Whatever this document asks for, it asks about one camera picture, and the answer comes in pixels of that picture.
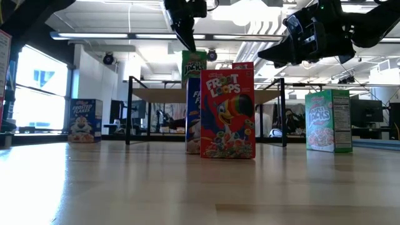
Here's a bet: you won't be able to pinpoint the bright ceiling light panel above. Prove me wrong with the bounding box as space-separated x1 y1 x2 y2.
212 0 284 28

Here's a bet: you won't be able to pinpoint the white ceiling air unit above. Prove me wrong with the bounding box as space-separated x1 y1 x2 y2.
167 40 184 56

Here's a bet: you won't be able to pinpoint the black-framed wooden shelf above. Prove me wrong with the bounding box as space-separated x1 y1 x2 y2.
126 76 288 148

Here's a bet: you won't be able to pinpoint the blue mat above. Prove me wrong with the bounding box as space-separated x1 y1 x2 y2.
352 139 400 151

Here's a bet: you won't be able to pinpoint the white ceiling ducts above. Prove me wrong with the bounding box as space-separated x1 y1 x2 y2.
232 18 284 69

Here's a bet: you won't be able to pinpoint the large bright window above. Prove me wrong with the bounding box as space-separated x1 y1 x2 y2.
12 45 70 132

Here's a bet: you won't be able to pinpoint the blue Frosted Flakes cereal box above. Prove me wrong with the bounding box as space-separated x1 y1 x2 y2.
67 98 103 144
185 77 202 155

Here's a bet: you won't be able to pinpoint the red Froot Loops cereal box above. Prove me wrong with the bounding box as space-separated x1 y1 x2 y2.
200 69 256 159
231 61 254 71

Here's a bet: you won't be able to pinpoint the small grey block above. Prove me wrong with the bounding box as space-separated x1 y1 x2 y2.
0 132 14 149

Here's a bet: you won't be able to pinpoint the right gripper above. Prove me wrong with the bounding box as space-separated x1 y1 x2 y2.
257 7 357 70

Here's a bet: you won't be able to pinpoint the black track spotlights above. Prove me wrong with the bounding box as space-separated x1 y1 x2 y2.
337 74 356 84

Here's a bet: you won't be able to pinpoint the green Apple Jacks cereal box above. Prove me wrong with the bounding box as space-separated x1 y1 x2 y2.
305 89 353 153
181 50 208 89

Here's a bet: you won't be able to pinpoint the long linear ceiling light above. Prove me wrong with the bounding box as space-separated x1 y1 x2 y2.
49 31 400 43

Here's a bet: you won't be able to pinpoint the person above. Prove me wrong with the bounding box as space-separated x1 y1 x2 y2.
169 117 187 131
282 106 306 135

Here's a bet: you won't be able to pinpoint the white ceiling vent box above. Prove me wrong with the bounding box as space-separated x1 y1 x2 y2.
376 58 391 73

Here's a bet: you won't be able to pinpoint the black computer monitor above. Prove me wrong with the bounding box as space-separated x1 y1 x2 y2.
389 102 400 141
131 99 147 119
109 99 124 126
349 99 384 123

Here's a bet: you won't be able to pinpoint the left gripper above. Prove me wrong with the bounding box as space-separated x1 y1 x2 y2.
164 0 209 53

